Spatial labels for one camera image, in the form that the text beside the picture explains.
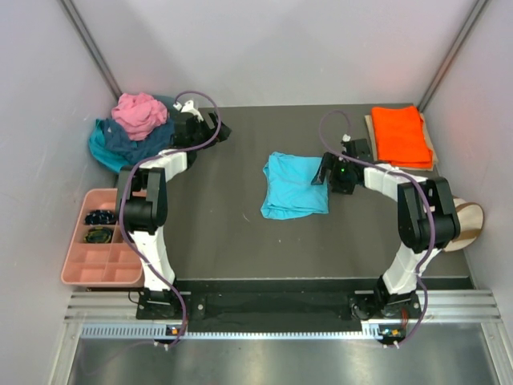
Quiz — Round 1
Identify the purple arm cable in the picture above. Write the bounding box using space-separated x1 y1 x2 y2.
318 110 437 348
122 90 222 348

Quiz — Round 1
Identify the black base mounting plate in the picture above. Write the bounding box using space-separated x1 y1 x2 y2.
135 279 406 332

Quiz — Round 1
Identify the dark hair tie green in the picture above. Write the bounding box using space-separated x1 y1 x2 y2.
83 226 114 244

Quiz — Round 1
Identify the dark hair tie blue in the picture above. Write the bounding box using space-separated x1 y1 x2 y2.
84 209 117 225

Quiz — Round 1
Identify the cream canvas drawstring bag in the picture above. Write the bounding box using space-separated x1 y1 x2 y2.
443 197 484 252

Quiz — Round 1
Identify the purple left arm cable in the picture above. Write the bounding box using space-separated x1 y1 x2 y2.
122 90 222 348

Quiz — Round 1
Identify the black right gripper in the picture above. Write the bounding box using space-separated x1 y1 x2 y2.
313 153 356 196

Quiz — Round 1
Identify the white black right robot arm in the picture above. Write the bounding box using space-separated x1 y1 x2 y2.
311 138 461 320

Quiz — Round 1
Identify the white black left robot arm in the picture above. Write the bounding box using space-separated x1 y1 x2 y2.
115 111 232 320

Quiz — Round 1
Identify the teal t shirt in bin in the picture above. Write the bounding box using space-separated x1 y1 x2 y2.
88 119 129 174

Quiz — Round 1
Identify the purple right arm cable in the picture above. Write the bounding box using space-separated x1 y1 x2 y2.
318 110 437 348

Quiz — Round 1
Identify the dark blue t shirt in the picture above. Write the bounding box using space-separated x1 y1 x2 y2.
99 119 175 164

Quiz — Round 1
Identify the teal plastic laundry bin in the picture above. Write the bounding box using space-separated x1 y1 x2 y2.
154 95 176 107

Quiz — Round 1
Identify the pink t shirt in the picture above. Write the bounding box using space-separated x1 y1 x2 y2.
111 92 168 141

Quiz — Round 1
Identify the pink compartment tray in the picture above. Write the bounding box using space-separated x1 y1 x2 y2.
61 188 144 288

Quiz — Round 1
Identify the light blue t shirt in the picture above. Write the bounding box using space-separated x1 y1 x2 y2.
261 152 329 221

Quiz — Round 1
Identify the grey slotted cable duct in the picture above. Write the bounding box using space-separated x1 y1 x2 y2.
80 323 400 341

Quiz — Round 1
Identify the folded orange t shirt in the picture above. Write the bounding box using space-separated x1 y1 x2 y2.
370 106 433 169

